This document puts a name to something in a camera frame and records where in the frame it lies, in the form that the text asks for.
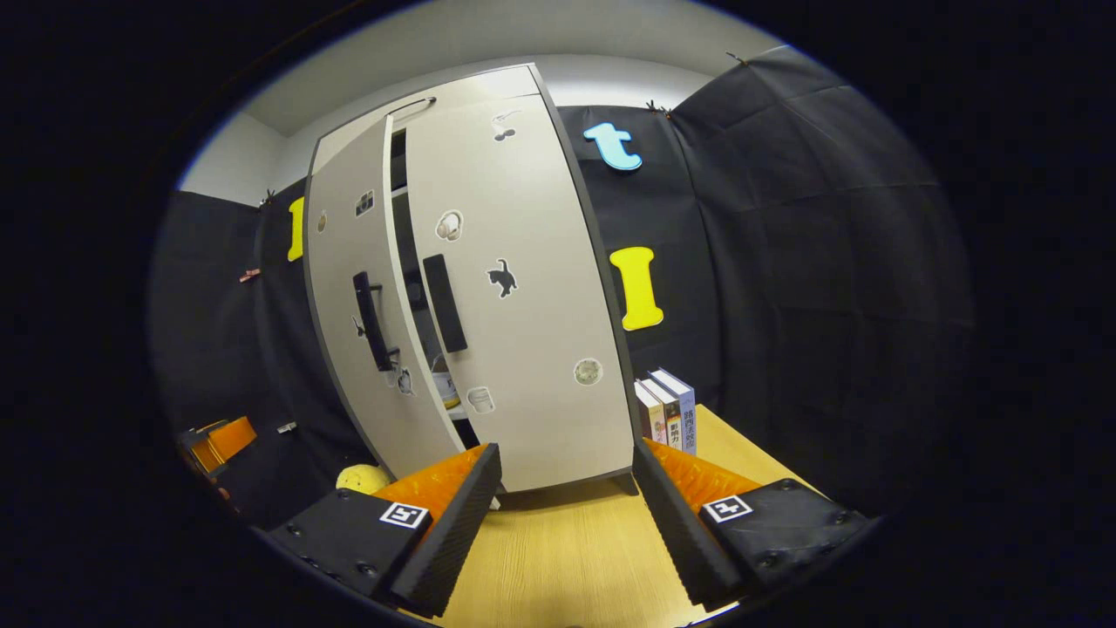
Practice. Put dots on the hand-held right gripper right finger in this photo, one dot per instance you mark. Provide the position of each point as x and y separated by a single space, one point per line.
680 541

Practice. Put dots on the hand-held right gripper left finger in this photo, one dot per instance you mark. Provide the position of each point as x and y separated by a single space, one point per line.
449 541

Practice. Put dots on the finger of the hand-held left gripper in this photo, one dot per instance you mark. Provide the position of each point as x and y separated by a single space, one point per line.
234 438
200 452

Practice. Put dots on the white shoe cabinet door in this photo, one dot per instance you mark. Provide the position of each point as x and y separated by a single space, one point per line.
540 331
349 349

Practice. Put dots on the white shoe cabinet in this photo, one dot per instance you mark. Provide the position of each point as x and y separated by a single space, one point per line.
404 235

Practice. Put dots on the yellow round toy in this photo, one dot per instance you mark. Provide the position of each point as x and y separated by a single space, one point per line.
362 480

